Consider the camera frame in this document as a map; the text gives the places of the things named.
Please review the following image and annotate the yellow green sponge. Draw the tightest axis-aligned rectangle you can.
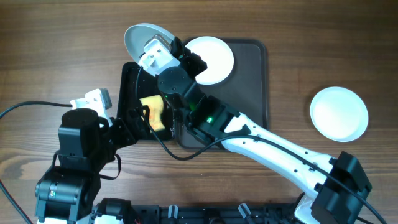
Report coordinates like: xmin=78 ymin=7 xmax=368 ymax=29
xmin=140 ymin=95 xmax=165 ymax=132

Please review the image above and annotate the light grey plate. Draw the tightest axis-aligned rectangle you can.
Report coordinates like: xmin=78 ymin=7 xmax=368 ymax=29
xmin=124 ymin=23 xmax=175 ymax=63

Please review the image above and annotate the white plate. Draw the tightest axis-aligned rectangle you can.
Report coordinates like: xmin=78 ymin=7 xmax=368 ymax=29
xmin=310 ymin=86 xmax=369 ymax=142
xmin=185 ymin=36 xmax=234 ymax=85

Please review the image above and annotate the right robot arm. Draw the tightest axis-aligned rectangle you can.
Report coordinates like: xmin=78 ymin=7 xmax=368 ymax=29
xmin=128 ymin=32 xmax=372 ymax=223

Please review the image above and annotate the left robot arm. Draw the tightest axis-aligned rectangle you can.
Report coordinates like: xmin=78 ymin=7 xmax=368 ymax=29
xmin=35 ymin=88 xmax=148 ymax=223

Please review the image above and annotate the dark brown serving tray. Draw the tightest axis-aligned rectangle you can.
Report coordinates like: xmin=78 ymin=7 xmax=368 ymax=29
xmin=174 ymin=37 xmax=269 ymax=151

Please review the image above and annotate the black plastic bin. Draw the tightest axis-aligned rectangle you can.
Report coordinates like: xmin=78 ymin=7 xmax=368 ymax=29
xmin=117 ymin=62 xmax=160 ymax=140

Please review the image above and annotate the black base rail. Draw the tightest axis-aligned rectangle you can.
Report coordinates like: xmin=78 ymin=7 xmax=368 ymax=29
xmin=73 ymin=197 xmax=312 ymax=224

